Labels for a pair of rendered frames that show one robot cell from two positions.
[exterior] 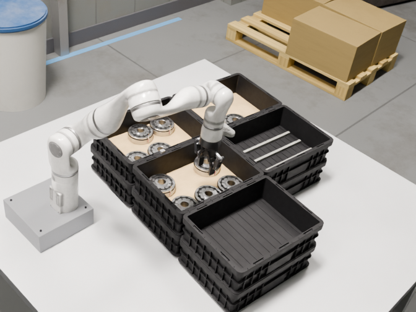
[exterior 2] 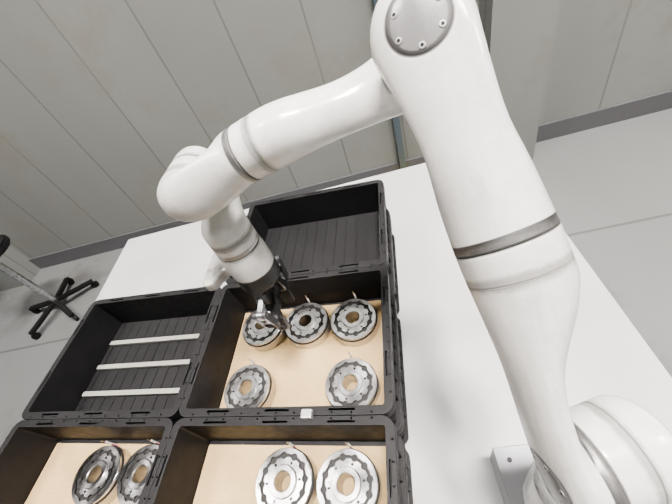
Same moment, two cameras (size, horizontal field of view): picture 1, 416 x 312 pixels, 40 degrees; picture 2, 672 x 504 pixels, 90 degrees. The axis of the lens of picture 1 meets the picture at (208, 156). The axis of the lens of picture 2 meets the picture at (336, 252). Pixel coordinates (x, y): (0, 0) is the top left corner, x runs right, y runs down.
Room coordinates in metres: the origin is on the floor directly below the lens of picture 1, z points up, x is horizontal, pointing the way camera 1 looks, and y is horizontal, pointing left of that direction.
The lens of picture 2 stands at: (1.63, 0.43, 1.48)
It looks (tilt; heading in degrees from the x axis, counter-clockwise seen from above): 45 degrees down; 245
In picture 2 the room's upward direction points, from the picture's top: 23 degrees counter-clockwise
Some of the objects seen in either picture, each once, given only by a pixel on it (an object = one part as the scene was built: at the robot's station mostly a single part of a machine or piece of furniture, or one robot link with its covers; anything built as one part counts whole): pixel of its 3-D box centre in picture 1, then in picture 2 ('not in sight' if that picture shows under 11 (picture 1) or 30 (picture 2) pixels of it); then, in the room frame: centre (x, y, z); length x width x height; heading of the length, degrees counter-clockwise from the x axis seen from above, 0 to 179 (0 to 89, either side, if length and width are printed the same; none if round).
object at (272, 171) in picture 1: (275, 138); (130, 349); (1.88, -0.26, 0.92); 0.40 x 0.30 x 0.02; 135
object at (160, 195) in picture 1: (199, 171); (291, 337); (1.60, 0.02, 0.92); 0.40 x 0.30 x 0.02; 135
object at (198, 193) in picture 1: (208, 194); (306, 321); (1.55, -0.02, 0.86); 0.10 x 0.10 x 0.01
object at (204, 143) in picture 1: (209, 145); (263, 279); (1.58, 0.00, 1.07); 0.08 x 0.08 x 0.09
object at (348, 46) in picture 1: (314, 30); not in sight; (4.43, -0.72, 0.22); 1.23 x 0.84 x 0.45; 55
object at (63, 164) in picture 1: (64, 152); (597, 464); (1.47, 0.48, 1.03); 0.09 x 0.09 x 0.17; 65
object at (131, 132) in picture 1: (140, 131); not in sight; (1.87, 0.29, 0.86); 0.10 x 0.10 x 0.01
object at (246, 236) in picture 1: (251, 231); (315, 244); (1.39, -0.19, 0.87); 0.40 x 0.30 x 0.11; 135
